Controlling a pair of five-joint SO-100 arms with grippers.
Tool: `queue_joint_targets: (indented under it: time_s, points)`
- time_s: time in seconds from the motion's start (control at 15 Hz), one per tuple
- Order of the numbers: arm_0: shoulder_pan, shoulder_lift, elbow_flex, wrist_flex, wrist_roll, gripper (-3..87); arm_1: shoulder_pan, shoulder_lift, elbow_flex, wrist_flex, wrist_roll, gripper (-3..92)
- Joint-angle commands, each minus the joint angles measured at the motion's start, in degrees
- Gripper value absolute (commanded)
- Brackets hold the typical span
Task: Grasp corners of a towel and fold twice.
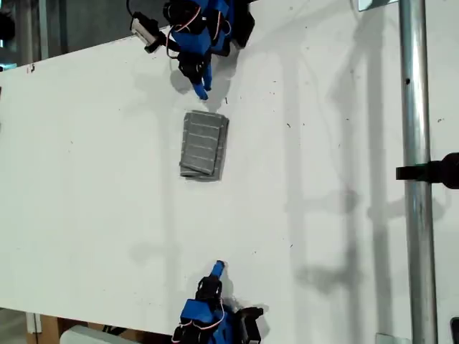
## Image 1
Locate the dark round background object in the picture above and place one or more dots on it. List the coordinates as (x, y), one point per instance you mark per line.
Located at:
(5, 27)

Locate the grey metal frame bar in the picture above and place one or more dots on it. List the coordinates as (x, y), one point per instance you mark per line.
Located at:
(43, 28)

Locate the wooden table leg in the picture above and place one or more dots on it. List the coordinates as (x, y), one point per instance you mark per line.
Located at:
(50, 328)

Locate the dark box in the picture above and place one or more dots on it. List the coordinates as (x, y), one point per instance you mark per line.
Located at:
(455, 331)

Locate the black clamp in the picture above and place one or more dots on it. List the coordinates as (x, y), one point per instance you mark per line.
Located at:
(430, 172)

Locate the white plastic container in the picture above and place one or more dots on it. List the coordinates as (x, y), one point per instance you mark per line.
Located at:
(82, 337)

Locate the steel post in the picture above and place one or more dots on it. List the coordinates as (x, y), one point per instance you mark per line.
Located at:
(416, 107)

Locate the grey striped towel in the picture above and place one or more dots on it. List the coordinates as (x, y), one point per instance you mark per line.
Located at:
(201, 143)

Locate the white-faced black camera box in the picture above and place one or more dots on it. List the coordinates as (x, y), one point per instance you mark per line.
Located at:
(145, 30)

